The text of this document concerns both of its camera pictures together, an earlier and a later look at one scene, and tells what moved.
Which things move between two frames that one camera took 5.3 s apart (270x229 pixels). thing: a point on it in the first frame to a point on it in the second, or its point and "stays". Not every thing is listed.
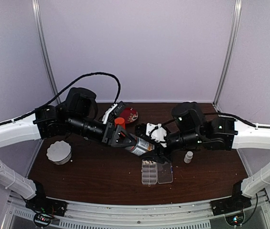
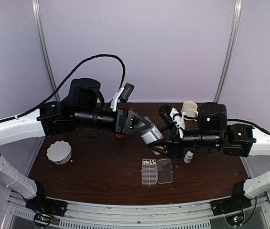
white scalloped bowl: [59, 152] stays
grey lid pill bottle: [141, 147] to [151, 134]
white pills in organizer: [148, 162] stays
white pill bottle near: [189, 157] stays
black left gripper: [119, 130] to [124, 121]
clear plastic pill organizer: [153, 172] stays
